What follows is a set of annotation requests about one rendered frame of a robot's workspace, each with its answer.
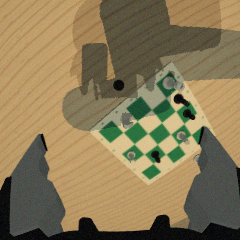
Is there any chessboard with green and cream squares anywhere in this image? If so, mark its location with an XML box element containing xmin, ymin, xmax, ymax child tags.
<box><xmin>89</xmin><ymin>62</ymin><xmax>216</xmax><ymax>185</ymax></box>

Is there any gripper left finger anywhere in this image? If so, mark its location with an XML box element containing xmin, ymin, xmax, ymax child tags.
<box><xmin>0</xmin><ymin>134</ymin><xmax>66</xmax><ymax>240</ymax></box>

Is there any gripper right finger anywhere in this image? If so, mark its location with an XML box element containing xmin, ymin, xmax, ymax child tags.
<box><xmin>184</xmin><ymin>126</ymin><xmax>240</xmax><ymax>240</ymax></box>

